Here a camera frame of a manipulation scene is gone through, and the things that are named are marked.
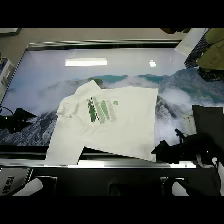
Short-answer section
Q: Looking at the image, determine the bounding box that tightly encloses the white T-shirt green print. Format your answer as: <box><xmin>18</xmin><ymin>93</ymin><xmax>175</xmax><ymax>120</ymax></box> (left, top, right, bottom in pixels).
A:
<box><xmin>44</xmin><ymin>79</ymin><xmax>160</xmax><ymax>167</ymax></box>

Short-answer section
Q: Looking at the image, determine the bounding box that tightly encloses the olive green garment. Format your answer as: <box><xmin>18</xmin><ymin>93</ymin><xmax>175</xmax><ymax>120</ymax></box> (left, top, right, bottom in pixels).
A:
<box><xmin>195</xmin><ymin>28</ymin><xmax>224</xmax><ymax>72</ymax></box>

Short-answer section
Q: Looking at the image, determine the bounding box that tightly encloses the white garment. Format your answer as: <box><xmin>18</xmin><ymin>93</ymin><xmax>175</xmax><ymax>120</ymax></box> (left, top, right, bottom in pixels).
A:
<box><xmin>174</xmin><ymin>28</ymin><xmax>208</xmax><ymax>58</ymax></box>

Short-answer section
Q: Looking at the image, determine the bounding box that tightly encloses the silver frame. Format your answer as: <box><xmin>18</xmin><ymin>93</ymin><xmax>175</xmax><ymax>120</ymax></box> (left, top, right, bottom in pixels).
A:
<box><xmin>0</xmin><ymin>151</ymin><xmax>224</xmax><ymax>197</ymax></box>

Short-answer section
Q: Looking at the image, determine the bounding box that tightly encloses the black patterned garment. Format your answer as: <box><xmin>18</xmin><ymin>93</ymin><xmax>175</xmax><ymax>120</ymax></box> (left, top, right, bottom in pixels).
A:
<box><xmin>184</xmin><ymin>32</ymin><xmax>224</xmax><ymax>83</ymax></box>

